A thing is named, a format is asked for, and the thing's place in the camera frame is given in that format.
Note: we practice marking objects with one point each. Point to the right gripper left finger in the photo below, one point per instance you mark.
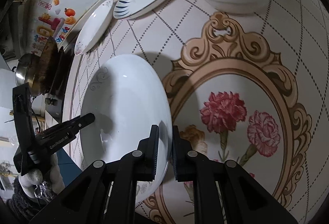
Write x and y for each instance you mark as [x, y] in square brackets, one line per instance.
[105, 192]

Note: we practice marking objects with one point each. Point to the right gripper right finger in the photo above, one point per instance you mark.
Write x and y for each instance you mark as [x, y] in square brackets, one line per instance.
[223, 192]

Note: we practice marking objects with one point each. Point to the large white deep plate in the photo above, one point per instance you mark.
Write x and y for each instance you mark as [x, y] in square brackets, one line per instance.
[127, 98]

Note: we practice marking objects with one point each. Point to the white plate with pink flowers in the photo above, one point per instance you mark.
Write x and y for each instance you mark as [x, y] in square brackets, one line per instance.
[94, 27]

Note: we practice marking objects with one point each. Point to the left gloved hand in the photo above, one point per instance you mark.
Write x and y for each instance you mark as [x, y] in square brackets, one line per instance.
[33, 178]

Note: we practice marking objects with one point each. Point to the dark wok pan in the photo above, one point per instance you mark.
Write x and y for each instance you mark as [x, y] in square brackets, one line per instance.
[46, 68]

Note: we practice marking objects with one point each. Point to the stainless steel pot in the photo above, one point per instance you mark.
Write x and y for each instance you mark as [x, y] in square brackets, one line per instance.
[26, 71]

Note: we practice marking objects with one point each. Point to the floral patterned table mat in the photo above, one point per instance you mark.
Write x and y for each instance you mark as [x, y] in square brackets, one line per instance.
[249, 88]

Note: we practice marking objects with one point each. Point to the colourful wall sticker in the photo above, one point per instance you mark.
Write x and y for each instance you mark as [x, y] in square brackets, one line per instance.
[53, 21]

